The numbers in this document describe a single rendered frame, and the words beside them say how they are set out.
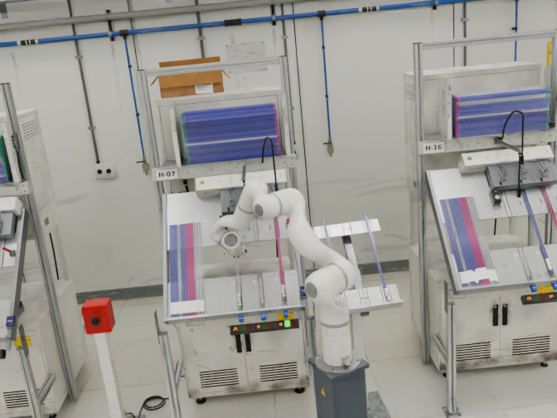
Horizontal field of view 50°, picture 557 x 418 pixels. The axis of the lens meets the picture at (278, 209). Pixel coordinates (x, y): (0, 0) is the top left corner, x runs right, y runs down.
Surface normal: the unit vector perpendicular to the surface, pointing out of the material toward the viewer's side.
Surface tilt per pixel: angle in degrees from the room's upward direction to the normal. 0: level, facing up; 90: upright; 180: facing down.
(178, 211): 47
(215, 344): 90
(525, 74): 90
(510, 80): 90
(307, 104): 90
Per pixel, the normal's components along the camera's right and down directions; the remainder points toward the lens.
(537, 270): -0.04, -0.48
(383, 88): 0.04, 0.28
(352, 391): 0.47, 0.21
